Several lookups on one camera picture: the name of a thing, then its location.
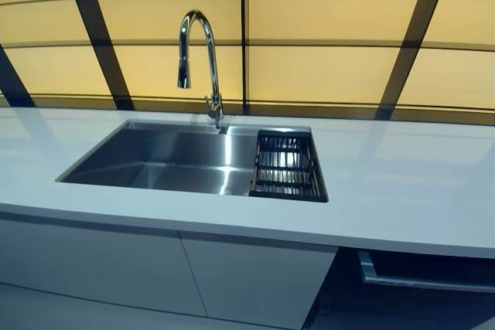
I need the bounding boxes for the stainless steel sink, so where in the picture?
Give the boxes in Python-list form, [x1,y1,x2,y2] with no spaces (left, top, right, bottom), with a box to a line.
[55,119,329,203]

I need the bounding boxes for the built-in dishwasher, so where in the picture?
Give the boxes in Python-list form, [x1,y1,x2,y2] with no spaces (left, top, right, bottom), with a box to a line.
[309,244,495,330]

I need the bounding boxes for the black steel dish rack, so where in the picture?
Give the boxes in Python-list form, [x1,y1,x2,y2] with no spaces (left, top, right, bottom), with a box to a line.
[248,128,329,202]

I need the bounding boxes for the chrome gooseneck faucet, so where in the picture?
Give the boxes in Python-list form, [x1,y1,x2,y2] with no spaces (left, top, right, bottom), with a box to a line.
[176,9,225,130]

